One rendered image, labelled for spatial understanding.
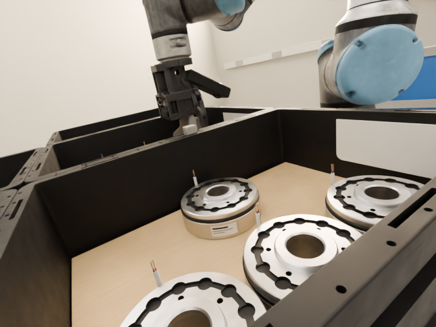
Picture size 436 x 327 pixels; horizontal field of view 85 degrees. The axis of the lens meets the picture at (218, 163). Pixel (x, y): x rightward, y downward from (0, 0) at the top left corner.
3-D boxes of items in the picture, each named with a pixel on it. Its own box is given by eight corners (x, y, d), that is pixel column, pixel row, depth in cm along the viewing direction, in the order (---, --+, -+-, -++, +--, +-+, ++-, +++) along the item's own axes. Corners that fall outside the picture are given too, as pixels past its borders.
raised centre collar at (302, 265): (300, 224, 22) (299, 218, 22) (351, 250, 18) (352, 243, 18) (261, 250, 20) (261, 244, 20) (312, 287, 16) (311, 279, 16)
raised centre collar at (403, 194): (370, 181, 27) (370, 176, 27) (422, 196, 23) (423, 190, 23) (342, 198, 25) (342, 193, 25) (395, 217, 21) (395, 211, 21)
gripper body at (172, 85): (161, 120, 56) (146, 65, 51) (193, 112, 59) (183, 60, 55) (172, 123, 49) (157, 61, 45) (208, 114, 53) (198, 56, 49)
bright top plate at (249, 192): (224, 175, 38) (223, 171, 38) (274, 191, 30) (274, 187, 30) (168, 202, 32) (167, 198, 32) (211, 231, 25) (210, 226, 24)
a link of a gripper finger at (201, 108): (196, 135, 56) (185, 98, 54) (202, 133, 57) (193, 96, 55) (204, 134, 52) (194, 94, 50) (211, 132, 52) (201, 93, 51)
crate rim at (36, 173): (205, 113, 70) (203, 106, 69) (279, 119, 45) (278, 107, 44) (49, 156, 52) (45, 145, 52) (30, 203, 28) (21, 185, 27)
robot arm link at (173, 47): (180, 39, 53) (195, 31, 47) (183, 61, 55) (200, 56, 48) (147, 43, 50) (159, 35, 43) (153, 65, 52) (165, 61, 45)
